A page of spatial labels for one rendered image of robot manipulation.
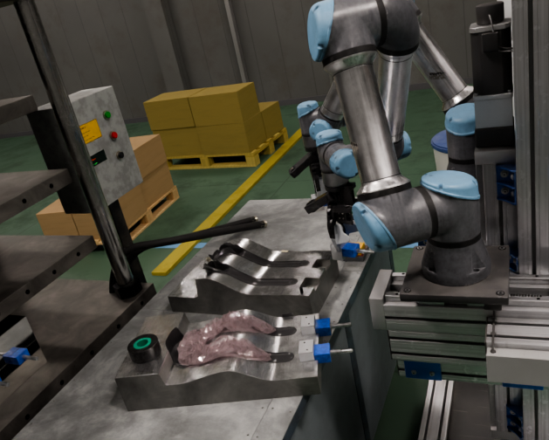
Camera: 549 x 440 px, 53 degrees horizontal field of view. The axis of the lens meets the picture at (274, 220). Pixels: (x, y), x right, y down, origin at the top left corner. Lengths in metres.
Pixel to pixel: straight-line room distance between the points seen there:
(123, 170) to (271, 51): 5.95
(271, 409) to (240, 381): 0.10
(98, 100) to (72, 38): 7.61
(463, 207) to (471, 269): 0.15
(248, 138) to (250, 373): 4.40
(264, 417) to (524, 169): 0.82
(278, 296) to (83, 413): 0.61
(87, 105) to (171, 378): 1.09
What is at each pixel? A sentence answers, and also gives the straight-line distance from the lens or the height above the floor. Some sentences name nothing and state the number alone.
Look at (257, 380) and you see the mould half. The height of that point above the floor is 0.86.
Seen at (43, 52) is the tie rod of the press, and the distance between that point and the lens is 1.86.
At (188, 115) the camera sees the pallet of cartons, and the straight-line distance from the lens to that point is 5.89.
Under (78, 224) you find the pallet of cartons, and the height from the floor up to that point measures 0.26.
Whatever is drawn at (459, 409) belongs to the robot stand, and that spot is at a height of 0.21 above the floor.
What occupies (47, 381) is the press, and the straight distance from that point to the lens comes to 1.82.
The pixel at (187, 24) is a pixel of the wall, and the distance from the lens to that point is 8.52.
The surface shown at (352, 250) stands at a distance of 1.66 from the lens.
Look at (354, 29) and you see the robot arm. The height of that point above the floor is 1.59.
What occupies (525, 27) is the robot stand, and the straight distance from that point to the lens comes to 1.27.
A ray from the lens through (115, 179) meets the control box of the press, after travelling 2.20.
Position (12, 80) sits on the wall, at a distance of 10.90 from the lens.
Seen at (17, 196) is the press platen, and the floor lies 1.29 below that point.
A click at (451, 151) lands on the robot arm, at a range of 1.69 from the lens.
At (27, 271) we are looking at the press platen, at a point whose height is 1.04.
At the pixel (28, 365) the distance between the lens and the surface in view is 1.86.
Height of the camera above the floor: 1.73
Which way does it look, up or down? 24 degrees down
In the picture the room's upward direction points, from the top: 13 degrees counter-clockwise
